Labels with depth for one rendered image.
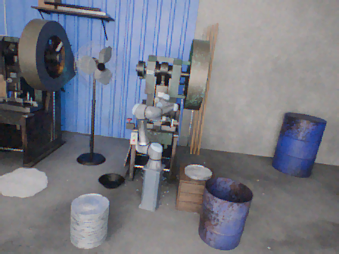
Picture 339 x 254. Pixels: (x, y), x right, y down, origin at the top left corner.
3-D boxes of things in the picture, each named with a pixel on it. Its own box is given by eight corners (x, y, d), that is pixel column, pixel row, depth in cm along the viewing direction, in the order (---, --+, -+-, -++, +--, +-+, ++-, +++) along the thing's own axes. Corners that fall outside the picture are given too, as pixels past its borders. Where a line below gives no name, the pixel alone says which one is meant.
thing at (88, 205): (116, 202, 206) (116, 202, 206) (90, 221, 181) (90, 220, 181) (90, 190, 218) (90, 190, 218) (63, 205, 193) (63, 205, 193)
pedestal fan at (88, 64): (107, 171, 320) (114, 41, 276) (57, 165, 319) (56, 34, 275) (125, 139, 439) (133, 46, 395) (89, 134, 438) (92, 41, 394)
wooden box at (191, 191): (211, 215, 257) (217, 185, 247) (175, 209, 258) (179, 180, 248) (208, 194, 295) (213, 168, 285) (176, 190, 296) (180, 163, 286)
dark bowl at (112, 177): (121, 193, 275) (122, 187, 273) (94, 190, 275) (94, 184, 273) (126, 180, 304) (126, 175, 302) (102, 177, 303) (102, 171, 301)
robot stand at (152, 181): (154, 212, 249) (160, 171, 237) (138, 207, 254) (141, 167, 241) (160, 202, 267) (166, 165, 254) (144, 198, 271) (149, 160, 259)
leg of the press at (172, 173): (176, 187, 304) (186, 116, 279) (166, 185, 304) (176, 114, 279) (176, 157, 392) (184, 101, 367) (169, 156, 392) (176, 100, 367)
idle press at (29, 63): (42, 174, 292) (38, 15, 244) (-39, 162, 295) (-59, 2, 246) (90, 134, 439) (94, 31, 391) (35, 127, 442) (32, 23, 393)
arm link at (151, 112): (157, 109, 212) (178, 101, 255) (145, 106, 216) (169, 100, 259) (155, 122, 215) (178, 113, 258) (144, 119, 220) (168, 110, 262)
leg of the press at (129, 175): (132, 181, 303) (139, 109, 278) (123, 180, 303) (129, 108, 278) (142, 153, 392) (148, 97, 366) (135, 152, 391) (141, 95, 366)
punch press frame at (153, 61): (169, 171, 306) (184, 60, 268) (134, 167, 305) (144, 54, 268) (170, 148, 382) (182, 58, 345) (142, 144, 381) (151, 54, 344)
